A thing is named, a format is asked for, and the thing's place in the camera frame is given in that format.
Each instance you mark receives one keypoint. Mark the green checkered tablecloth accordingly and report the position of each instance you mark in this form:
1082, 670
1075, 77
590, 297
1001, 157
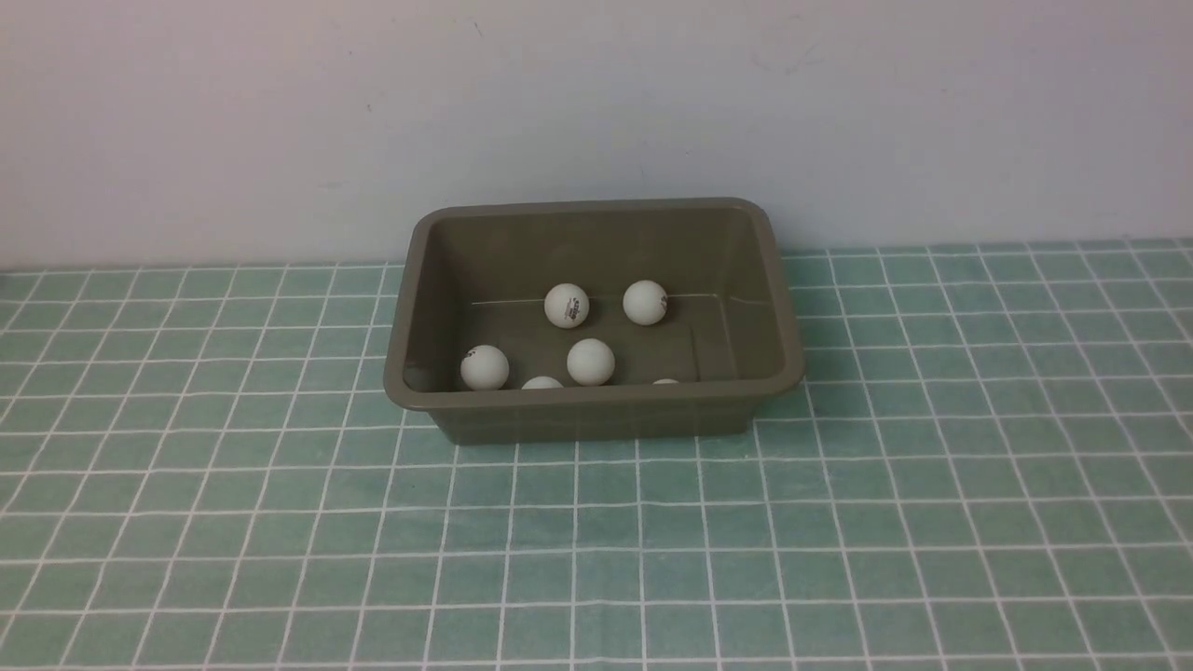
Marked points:
989, 467

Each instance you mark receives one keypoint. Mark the olive green plastic bin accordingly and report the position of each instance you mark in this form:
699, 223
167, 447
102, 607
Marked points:
478, 275

